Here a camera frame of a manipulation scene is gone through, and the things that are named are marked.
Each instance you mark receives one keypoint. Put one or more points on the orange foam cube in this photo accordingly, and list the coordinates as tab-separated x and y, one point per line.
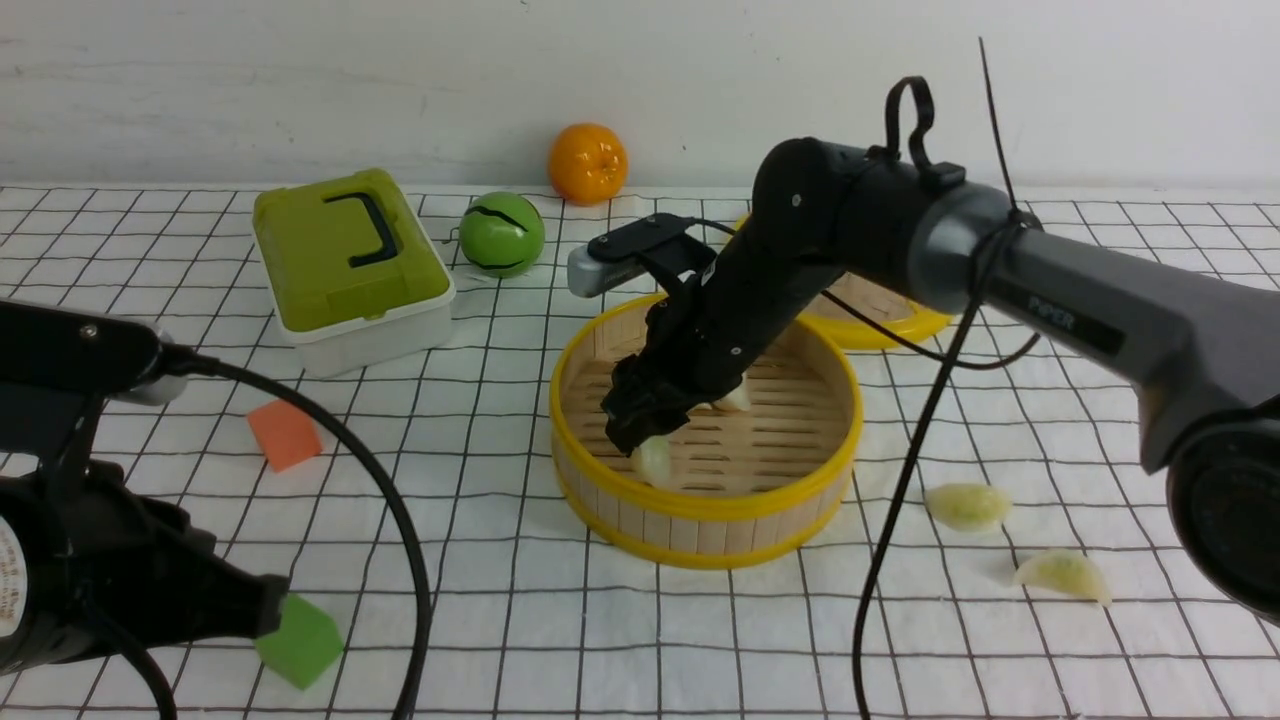
285	435

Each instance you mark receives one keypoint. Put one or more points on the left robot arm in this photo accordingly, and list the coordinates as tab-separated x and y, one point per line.
91	569

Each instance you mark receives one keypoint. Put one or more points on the green foam cube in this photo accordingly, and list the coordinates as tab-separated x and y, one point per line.
306	643

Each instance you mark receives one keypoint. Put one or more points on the bamboo steamer lid yellow rim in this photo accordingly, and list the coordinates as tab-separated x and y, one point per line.
900	316

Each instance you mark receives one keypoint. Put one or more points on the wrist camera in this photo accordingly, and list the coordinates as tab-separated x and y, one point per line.
660	246
52	347

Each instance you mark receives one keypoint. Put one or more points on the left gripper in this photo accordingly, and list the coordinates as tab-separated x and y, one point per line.
88	566

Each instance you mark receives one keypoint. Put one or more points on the green dumpling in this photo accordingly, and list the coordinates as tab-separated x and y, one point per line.
1067	572
652	463
968	507

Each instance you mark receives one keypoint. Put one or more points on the green lid white box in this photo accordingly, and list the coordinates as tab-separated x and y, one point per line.
354	277

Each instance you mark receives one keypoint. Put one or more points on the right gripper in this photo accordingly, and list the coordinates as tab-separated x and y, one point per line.
714	322

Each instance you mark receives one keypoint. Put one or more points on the green toy ball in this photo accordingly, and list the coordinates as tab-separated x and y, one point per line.
502	234

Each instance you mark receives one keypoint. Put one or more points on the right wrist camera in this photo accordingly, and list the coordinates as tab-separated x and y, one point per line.
660	246

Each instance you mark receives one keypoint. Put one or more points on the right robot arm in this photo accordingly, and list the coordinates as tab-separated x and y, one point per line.
1201	354

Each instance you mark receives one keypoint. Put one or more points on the bamboo steamer tray yellow rim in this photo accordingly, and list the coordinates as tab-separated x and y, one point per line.
746	487

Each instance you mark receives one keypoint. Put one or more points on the orange toy fruit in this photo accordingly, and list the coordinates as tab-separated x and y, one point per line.
587	164

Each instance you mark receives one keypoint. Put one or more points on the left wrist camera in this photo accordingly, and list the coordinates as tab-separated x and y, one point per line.
52	347

